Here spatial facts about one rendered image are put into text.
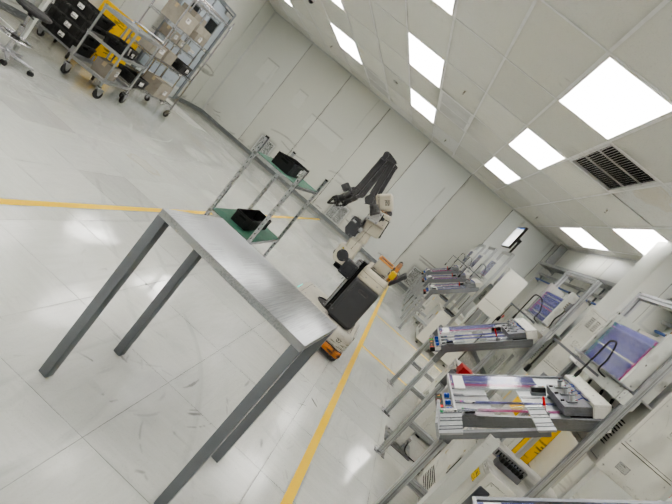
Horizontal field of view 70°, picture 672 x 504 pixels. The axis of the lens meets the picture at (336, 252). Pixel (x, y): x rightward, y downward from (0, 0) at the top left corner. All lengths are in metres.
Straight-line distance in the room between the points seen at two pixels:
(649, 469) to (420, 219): 8.97
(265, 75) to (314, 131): 1.81
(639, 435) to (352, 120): 9.80
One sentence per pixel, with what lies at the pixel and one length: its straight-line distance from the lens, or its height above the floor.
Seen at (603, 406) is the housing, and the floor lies 1.25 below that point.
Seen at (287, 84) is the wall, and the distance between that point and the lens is 12.16.
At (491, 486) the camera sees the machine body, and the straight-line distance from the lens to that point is 2.85.
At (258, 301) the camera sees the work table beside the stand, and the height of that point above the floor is 0.80.
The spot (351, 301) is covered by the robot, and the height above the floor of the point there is 0.51.
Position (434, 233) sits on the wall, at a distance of 11.31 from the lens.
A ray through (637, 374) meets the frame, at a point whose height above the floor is 1.47.
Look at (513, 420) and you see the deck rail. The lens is 2.72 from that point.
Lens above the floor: 1.33
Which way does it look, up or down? 9 degrees down
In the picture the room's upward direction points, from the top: 40 degrees clockwise
